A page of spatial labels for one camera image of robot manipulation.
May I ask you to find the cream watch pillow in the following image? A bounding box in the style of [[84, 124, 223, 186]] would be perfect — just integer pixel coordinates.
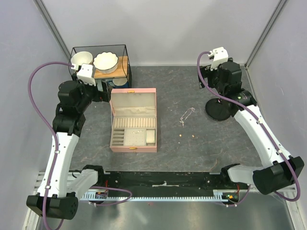
[[146, 129, 155, 145]]

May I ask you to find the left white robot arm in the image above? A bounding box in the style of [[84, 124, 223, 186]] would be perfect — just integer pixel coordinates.
[[26, 80, 106, 220]]

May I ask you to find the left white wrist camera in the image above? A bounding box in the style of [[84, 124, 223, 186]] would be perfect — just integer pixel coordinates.
[[71, 64, 96, 86]]

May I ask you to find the black round stand base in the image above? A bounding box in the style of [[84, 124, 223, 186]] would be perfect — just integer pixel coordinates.
[[205, 98, 236, 121]]

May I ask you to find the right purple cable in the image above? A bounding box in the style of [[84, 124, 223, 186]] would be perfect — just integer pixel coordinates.
[[197, 51, 301, 202]]

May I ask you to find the white scalloped bowl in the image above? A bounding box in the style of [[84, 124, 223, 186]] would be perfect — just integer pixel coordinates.
[[93, 52, 119, 74]]

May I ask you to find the blue mug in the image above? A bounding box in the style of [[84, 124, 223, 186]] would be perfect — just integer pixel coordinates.
[[107, 78, 129, 88]]

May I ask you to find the silver rhinestone necklace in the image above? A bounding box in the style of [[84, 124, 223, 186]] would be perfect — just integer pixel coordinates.
[[178, 107, 196, 127]]

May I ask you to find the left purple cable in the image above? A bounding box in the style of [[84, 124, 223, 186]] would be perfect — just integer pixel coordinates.
[[27, 61, 75, 230]]

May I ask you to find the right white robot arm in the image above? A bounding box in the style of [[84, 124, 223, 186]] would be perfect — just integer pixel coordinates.
[[197, 61, 305, 201]]

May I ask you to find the pink jewelry box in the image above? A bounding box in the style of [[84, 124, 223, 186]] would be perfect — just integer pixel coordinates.
[[110, 88, 157, 153]]

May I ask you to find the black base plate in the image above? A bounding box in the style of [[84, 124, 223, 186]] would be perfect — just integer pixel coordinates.
[[95, 171, 248, 197]]

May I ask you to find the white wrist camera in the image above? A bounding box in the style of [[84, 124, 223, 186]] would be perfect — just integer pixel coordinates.
[[208, 47, 228, 71], [71, 64, 96, 86]]

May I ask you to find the black wire shelf rack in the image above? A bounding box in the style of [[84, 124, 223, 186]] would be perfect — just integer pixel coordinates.
[[70, 44, 132, 90]]

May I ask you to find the purple cable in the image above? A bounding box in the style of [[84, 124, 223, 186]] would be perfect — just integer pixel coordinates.
[[197, 51, 301, 202], [27, 61, 75, 230]]

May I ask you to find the white round bowl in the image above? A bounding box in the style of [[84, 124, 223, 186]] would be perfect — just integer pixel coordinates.
[[71, 51, 93, 70]]

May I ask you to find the grey slotted cable duct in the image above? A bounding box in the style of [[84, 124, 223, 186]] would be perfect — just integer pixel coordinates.
[[81, 190, 238, 202]]

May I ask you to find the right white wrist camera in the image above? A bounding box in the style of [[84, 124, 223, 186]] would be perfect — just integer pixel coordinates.
[[208, 47, 228, 71]]

